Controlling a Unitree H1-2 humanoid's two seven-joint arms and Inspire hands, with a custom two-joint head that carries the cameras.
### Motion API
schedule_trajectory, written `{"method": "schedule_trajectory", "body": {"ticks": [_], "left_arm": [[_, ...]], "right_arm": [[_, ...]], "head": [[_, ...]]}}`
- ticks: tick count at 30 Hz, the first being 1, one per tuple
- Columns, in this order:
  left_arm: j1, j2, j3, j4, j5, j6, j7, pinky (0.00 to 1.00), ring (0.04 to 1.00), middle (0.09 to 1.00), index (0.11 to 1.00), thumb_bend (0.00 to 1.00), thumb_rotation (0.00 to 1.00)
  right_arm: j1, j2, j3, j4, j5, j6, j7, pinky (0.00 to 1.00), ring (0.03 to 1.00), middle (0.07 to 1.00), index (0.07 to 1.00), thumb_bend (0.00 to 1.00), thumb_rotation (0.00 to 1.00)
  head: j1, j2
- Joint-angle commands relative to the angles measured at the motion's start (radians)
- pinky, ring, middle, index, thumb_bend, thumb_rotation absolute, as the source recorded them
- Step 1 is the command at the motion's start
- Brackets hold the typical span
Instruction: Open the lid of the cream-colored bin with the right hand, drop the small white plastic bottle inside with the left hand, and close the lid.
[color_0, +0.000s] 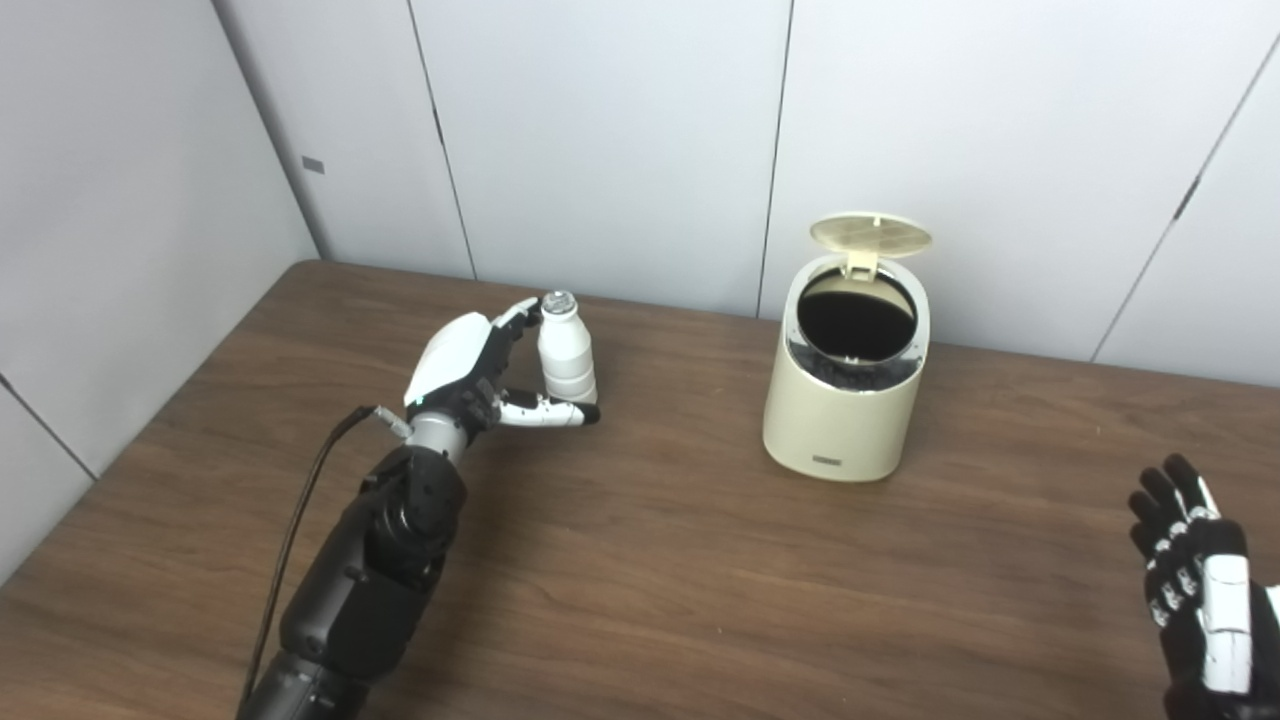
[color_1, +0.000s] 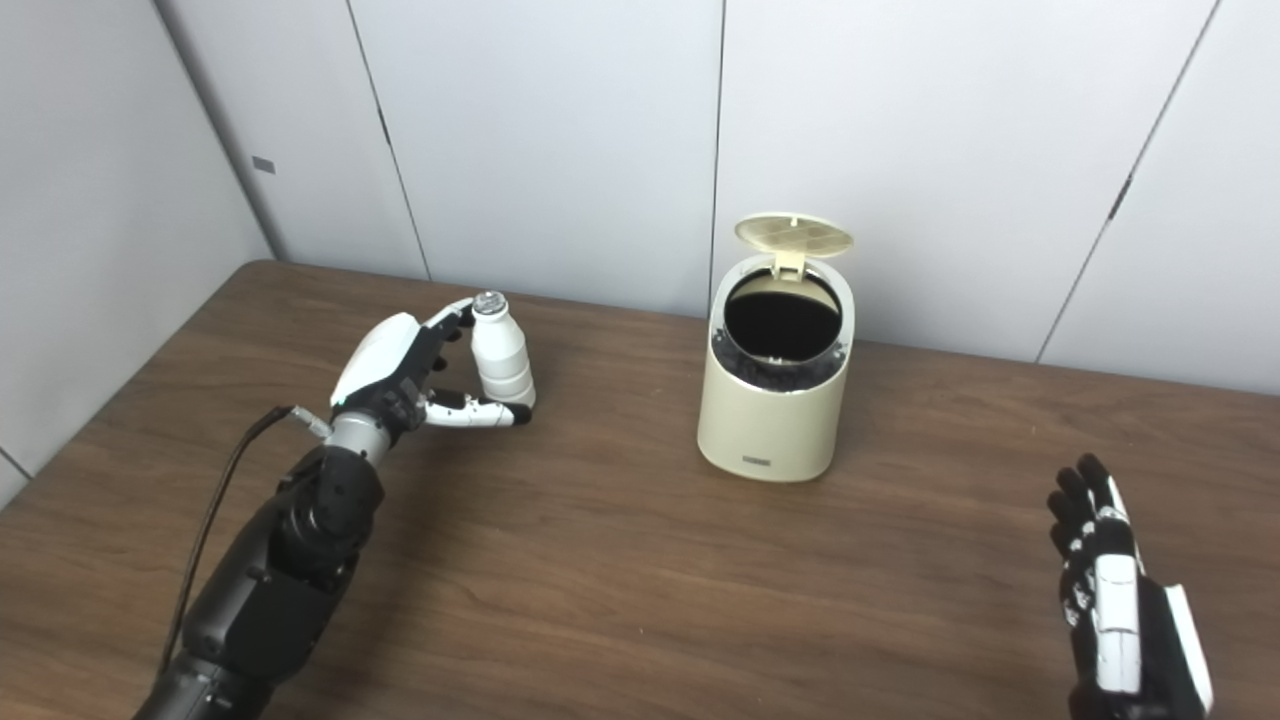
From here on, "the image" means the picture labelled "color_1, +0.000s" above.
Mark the small white plastic bottle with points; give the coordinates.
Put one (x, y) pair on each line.
(500, 355)

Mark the cream-colored bin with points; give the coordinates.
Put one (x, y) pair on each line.
(765, 425)

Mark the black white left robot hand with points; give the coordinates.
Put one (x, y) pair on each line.
(380, 355)

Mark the round cream bin lid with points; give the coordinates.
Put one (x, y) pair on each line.
(795, 235)

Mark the small grey wall label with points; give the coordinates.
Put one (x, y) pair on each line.
(263, 165)

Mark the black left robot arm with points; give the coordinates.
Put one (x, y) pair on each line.
(270, 590)

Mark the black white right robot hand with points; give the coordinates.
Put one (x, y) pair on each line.
(1110, 620)

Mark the black bin liner bag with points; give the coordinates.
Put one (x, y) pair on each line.
(780, 375)

